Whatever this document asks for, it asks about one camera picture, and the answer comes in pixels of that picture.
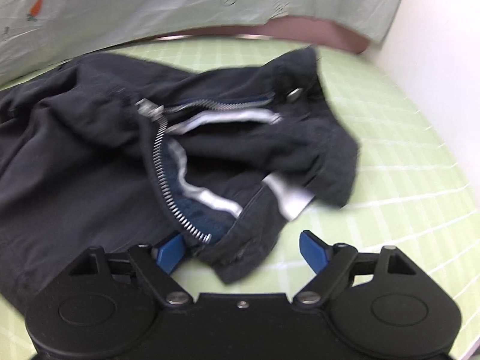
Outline black trousers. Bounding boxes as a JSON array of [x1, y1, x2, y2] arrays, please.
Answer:
[[1, 47, 359, 311]]

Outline green grid cutting mat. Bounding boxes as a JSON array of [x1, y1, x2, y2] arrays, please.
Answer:
[[0, 39, 480, 360]]

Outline white foam board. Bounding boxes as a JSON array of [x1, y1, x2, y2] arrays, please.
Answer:
[[374, 0, 480, 147]]

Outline grey carrot print cloth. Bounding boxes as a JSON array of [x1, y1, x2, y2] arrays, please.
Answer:
[[1, 0, 401, 82]]

